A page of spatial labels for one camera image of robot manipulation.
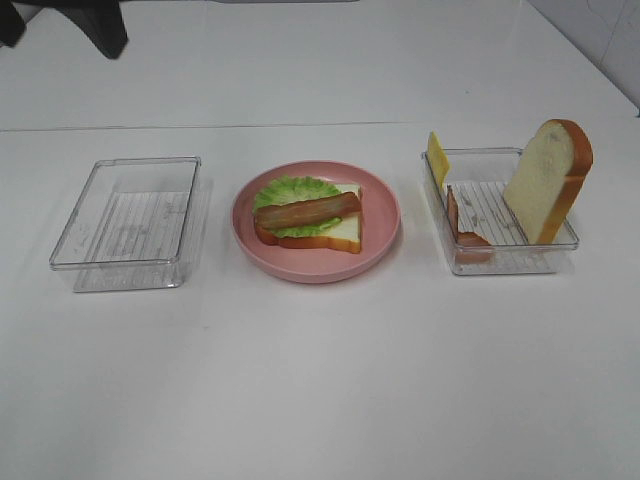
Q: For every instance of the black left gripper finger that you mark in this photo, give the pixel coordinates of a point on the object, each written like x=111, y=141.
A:
x=12, y=25
x=100, y=20

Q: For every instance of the green lettuce leaf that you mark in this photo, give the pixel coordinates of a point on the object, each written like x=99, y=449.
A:
x=285, y=190

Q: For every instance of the bacon strip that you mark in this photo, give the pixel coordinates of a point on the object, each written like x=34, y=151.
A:
x=462, y=235
x=307, y=212

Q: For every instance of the bread slice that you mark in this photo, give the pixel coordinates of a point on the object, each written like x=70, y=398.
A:
x=550, y=174
x=346, y=236

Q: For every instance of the yellow cheese slice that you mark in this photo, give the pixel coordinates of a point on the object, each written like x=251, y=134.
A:
x=437, y=159

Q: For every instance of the left clear plastic container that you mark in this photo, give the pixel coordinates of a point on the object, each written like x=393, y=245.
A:
x=136, y=225

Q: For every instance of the clear plastic container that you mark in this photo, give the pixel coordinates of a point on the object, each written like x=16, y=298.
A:
x=477, y=178
x=136, y=225

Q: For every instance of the pink round plate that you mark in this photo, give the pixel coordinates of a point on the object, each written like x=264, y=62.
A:
x=379, y=228

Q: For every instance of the right clear plastic container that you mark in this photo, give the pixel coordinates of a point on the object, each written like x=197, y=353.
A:
x=477, y=178

